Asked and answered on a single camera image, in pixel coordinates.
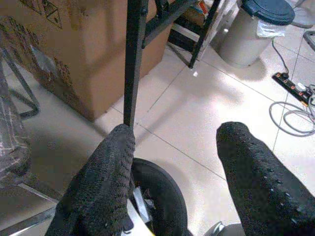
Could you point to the black power strip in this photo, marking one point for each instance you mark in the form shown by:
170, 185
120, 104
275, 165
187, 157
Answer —
286, 82

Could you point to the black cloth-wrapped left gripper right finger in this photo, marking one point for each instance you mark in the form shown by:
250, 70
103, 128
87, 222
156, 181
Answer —
256, 186

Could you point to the grey bin with blue lid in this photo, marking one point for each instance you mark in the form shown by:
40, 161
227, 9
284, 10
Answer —
241, 41

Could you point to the clear plastic bin liner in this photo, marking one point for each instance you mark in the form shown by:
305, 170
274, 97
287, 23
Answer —
268, 29

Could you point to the small printed cardboard box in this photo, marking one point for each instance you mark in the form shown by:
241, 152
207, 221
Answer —
197, 12

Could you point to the white plug adapter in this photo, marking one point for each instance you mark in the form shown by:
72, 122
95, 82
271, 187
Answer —
301, 86

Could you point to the black metal table leg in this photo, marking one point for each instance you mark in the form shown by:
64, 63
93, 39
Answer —
134, 61

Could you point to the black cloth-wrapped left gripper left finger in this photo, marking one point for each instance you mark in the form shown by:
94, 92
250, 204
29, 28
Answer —
103, 177

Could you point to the round black rubbish bin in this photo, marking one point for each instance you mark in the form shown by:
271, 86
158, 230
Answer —
169, 194

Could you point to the large brown cardboard box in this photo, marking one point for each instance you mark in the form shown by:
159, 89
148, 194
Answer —
98, 61

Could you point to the black metal shelf frame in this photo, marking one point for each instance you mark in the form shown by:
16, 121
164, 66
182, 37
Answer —
204, 32

